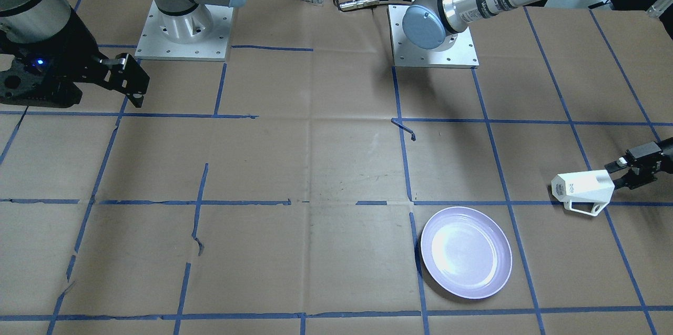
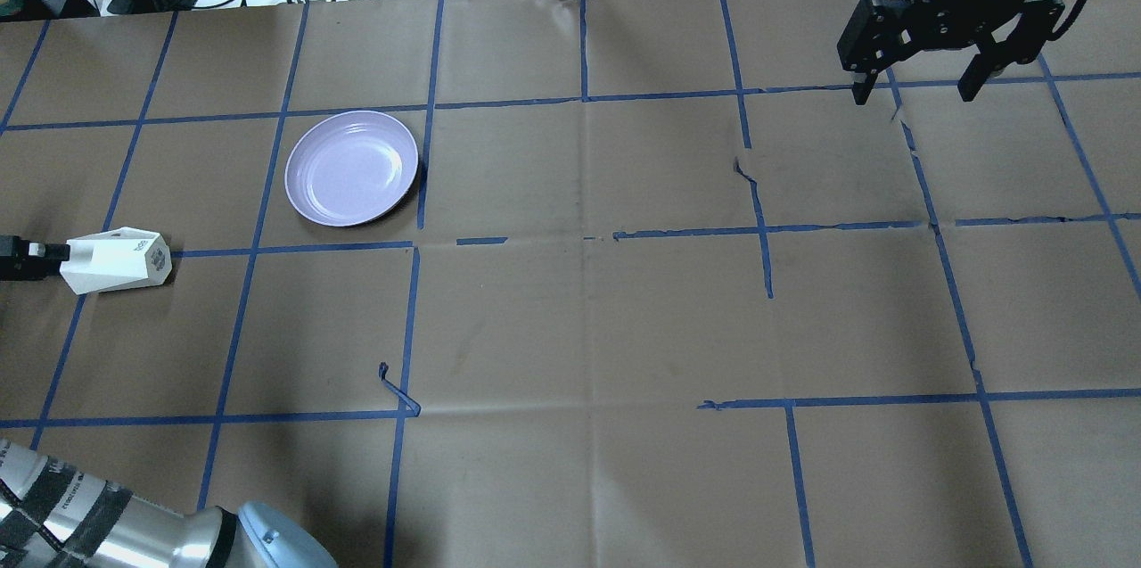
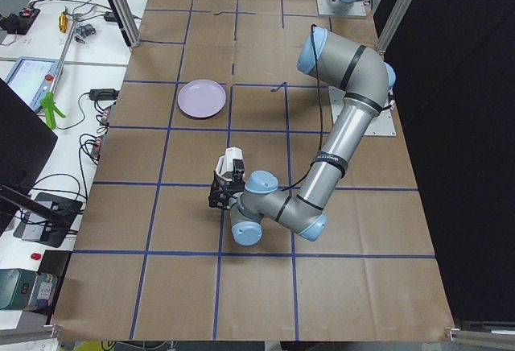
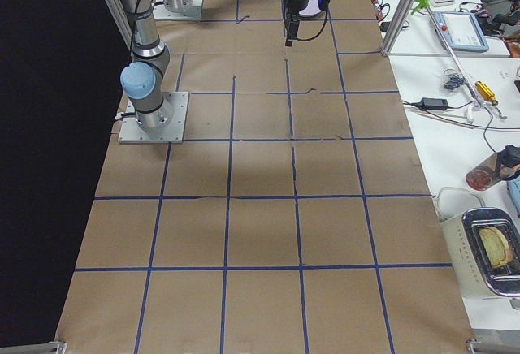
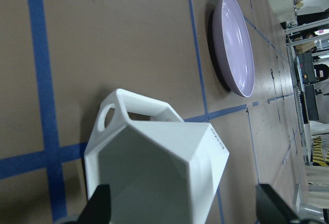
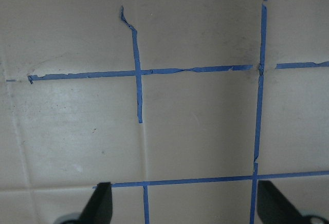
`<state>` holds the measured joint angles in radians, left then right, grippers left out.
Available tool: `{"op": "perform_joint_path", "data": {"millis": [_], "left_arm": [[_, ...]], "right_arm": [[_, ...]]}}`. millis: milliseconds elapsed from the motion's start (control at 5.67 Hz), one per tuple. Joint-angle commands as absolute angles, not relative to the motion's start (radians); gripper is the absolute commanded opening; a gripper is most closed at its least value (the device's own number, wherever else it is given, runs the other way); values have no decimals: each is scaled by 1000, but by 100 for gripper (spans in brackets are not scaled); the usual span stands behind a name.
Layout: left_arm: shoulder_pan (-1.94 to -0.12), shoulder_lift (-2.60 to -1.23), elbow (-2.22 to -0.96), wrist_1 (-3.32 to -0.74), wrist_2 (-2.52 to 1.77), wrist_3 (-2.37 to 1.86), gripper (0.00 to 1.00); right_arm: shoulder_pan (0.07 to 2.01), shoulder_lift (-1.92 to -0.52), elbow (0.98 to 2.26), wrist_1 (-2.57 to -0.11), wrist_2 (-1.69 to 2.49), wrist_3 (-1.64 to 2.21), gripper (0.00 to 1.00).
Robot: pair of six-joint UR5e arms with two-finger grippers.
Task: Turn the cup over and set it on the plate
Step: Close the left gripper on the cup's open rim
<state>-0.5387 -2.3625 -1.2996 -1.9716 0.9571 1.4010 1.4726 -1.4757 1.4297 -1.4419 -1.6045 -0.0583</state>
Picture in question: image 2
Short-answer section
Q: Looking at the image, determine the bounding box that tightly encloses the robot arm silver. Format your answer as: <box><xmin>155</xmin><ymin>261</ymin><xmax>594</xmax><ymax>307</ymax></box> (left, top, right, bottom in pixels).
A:
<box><xmin>1</xmin><ymin>227</ymin><xmax>337</xmax><ymax>567</ymax></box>

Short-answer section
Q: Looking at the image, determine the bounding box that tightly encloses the white faceted cup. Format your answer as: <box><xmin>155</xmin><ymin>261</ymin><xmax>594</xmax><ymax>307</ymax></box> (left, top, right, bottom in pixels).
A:
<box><xmin>60</xmin><ymin>227</ymin><xmax>173</xmax><ymax>295</ymax></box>

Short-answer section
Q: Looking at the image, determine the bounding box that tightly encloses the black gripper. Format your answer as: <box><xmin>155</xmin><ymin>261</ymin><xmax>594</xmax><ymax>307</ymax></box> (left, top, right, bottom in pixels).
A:
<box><xmin>837</xmin><ymin>0</ymin><xmax>1066</xmax><ymax>106</ymax></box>

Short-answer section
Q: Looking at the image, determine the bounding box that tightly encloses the lavender plate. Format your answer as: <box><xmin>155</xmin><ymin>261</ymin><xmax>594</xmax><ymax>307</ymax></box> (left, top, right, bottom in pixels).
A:
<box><xmin>283</xmin><ymin>111</ymin><xmax>421</xmax><ymax>227</ymax></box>

